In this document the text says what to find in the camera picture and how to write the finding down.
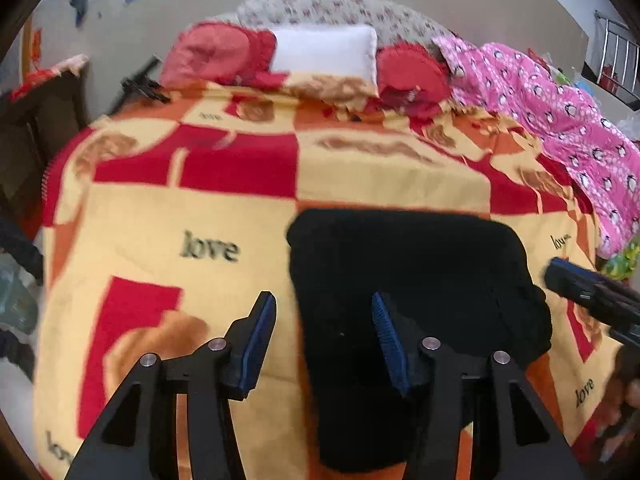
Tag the black tripod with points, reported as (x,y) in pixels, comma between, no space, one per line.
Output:
(140,85)

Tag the white pillow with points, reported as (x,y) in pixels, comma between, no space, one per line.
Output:
(325,50)

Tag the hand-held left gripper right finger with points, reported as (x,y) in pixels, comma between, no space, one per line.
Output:
(390,345)

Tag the large red ruffled cushion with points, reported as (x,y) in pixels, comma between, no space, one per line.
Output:
(410,80)

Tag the small red ruffled cushion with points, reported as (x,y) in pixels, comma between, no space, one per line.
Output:
(215,55)

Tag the grey floral headboard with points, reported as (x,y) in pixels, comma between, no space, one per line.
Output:
(340,7)

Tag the pink penguin print quilt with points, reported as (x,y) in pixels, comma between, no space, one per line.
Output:
(550,110)

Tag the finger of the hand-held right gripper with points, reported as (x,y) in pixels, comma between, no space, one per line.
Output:
(590,292)

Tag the green patterned cloth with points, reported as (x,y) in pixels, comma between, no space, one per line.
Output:
(625,260)

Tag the yellow red printed blanket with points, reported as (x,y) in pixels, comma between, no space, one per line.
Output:
(175,200)

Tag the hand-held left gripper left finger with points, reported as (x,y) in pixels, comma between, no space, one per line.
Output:
(255,350)

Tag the black pants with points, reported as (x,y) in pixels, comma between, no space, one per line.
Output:
(400,260)

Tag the red wall decoration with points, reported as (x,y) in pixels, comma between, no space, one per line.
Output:
(36,45)

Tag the pink cloth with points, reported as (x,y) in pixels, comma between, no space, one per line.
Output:
(70,63)

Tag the dark wooden desk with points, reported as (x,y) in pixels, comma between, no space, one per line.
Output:
(45,110)

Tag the metal stair railing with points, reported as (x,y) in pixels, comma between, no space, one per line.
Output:
(615,45)

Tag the dark hanging cloth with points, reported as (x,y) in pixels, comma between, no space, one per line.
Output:
(79,2)

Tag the red items on desk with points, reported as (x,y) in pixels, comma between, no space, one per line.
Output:
(27,85)

